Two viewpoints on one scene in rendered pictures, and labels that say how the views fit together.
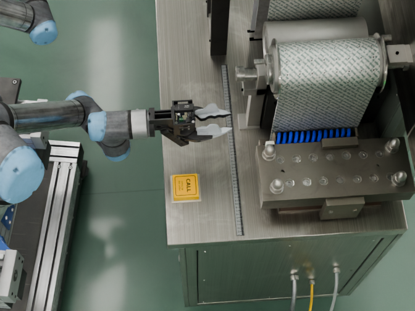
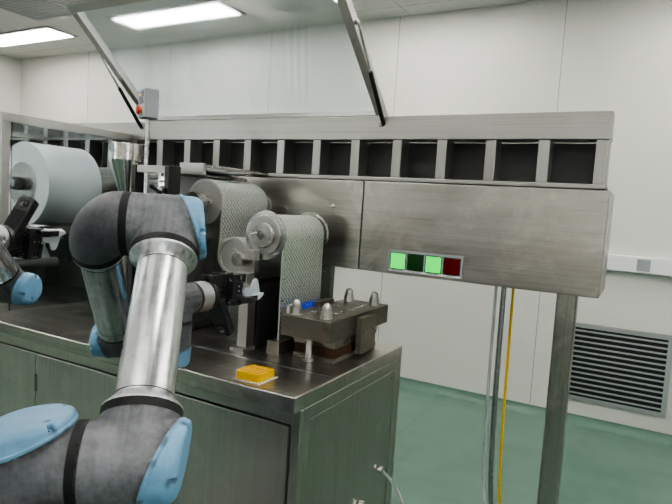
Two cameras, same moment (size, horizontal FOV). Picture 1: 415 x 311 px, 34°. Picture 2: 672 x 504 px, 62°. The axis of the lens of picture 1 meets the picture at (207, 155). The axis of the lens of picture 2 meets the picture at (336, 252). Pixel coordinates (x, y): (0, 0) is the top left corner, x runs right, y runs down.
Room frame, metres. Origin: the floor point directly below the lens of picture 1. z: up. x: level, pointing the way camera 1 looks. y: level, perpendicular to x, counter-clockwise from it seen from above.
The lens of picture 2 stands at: (-0.23, 1.12, 1.35)
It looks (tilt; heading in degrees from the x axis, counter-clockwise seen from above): 5 degrees down; 304
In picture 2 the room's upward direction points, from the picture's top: 4 degrees clockwise
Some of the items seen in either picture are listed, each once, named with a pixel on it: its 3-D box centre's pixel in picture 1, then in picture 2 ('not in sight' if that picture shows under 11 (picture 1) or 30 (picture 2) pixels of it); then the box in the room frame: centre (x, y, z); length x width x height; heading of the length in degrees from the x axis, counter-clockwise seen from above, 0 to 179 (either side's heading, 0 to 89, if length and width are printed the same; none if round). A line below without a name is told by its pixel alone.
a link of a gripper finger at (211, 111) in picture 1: (212, 109); not in sight; (0.85, -0.01, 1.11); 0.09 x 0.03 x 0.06; 104
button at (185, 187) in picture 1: (185, 187); (255, 373); (0.71, 0.06, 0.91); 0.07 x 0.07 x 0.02; 5
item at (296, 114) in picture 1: (319, 113); (301, 278); (0.84, -0.29, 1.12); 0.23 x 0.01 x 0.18; 95
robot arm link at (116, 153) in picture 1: (111, 138); (167, 342); (0.81, 0.26, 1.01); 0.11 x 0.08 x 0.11; 44
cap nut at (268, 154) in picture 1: (269, 151); (296, 306); (0.76, -0.16, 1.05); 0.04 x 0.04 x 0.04
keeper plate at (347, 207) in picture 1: (341, 209); (366, 333); (0.63, -0.36, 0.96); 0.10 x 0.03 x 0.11; 95
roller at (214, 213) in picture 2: not in sight; (229, 203); (1.15, -0.27, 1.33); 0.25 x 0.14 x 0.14; 95
